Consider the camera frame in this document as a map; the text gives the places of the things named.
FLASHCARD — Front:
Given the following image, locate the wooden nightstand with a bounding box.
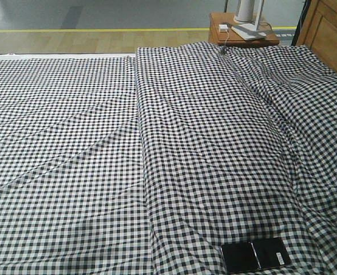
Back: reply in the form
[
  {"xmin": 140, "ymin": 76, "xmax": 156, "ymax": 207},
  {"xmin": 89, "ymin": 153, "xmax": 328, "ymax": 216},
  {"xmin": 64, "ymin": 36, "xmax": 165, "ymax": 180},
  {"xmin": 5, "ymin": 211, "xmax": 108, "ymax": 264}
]
[{"xmin": 209, "ymin": 13, "xmax": 279, "ymax": 48}]

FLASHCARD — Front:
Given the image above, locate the white charger block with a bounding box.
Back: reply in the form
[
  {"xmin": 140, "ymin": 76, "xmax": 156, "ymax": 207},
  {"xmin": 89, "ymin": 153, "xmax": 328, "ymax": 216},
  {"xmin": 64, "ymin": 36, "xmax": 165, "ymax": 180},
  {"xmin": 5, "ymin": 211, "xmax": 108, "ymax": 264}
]
[{"xmin": 218, "ymin": 24, "xmax": 229, "ymax": 33}]

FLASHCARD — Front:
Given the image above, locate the checkered duvet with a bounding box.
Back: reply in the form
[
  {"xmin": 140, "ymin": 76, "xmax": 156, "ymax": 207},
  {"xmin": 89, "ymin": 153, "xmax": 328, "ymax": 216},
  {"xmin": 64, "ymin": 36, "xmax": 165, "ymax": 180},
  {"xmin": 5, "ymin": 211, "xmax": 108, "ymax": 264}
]
[{"xmin": 136, "ymin": 42, "xmax": 337, "ymax": 274}]

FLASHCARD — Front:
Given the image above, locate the black foldable phone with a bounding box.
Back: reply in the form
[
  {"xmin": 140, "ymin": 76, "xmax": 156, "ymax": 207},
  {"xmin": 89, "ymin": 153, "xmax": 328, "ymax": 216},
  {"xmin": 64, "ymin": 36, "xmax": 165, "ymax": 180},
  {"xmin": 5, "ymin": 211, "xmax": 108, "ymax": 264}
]
[{"xmin": 221, "ymin": 238, "xmax": 291, "ymax": 274}]

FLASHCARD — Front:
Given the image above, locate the checkered bed sheet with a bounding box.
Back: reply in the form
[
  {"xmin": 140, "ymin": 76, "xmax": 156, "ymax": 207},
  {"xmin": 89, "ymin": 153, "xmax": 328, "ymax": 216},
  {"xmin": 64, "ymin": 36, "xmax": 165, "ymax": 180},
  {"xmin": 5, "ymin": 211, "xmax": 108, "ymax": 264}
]
[{"xmin": 0, "ymin": 56, "xmax": 153, "ymax": 274}]

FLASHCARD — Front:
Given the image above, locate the wooden headboard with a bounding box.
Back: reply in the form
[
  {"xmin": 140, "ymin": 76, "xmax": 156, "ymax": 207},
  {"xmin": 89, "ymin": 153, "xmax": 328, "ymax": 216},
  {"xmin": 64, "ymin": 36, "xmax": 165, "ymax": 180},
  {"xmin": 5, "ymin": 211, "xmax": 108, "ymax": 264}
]
[{"xmin": 296, "ymin": 0, "xmax": 337, "ymax": 72}]

